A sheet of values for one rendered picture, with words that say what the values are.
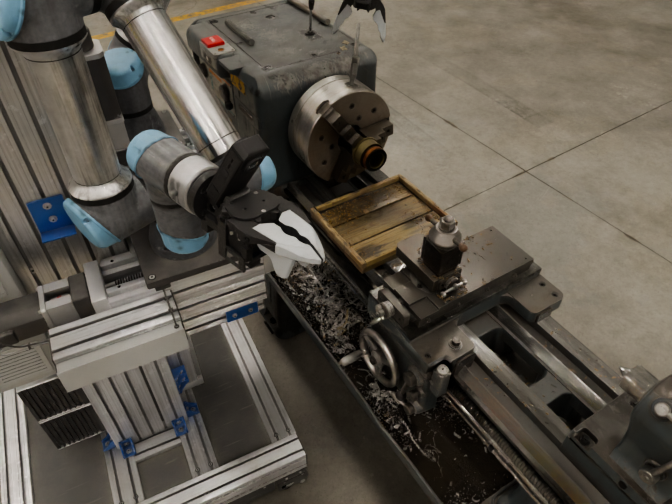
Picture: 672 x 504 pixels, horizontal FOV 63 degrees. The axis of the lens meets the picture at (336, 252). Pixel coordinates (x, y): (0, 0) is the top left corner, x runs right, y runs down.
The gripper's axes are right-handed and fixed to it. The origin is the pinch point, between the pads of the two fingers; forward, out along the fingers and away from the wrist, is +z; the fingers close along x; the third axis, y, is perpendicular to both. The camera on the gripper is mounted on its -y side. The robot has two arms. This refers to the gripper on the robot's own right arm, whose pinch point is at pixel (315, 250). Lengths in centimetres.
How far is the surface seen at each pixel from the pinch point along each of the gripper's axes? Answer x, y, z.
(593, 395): -71, 62, 32
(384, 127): -95, 35, -57
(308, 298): -67, 91, -57
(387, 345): -52, 69, -15
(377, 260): -68, 60, -33
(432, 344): -53, 60, -4
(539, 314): -81, 57, 11
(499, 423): -51, 67, 19
